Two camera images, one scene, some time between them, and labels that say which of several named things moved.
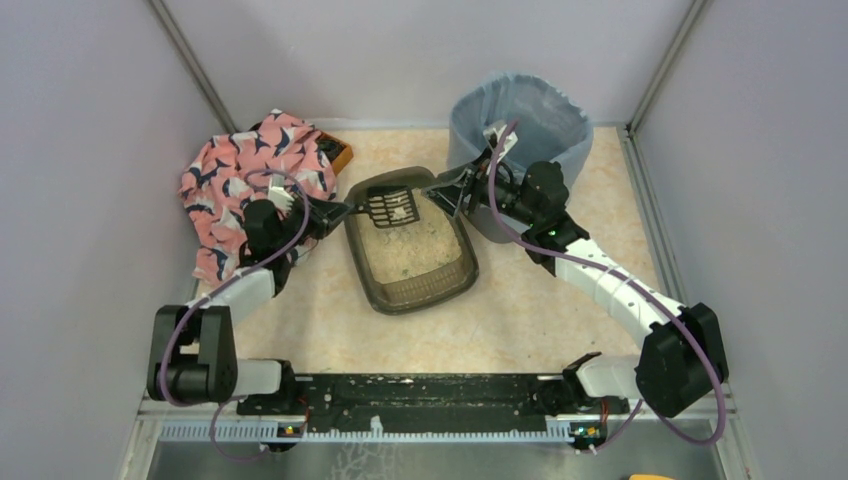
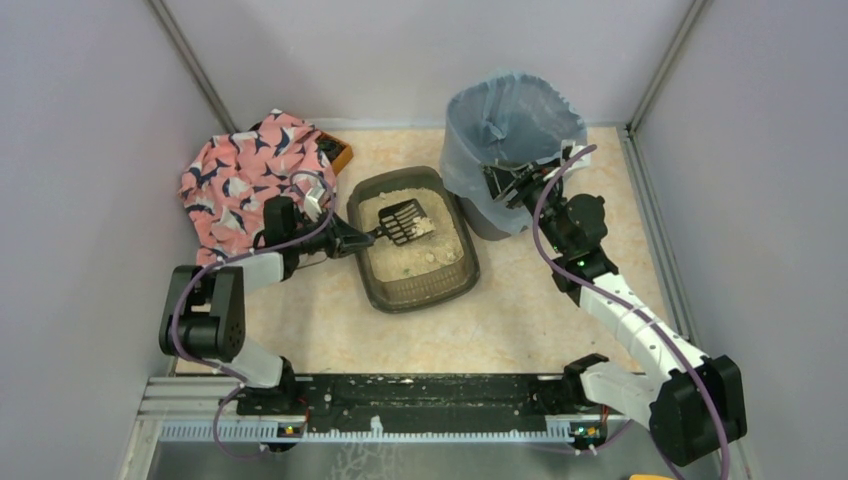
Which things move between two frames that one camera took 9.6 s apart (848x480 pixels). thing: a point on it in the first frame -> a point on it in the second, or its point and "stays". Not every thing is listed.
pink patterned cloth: x=280 y=153 stays
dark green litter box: x=428 y=264 stays
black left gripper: x=317 y=217 -> x=337 y=237
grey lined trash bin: x=552 y=125 stays
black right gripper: x=460 y=192 -> x=520 y=183
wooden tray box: x=339 y=154 stays
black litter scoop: x=389 y=206 -> x=403 y=223
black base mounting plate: x=423 y=399 stays
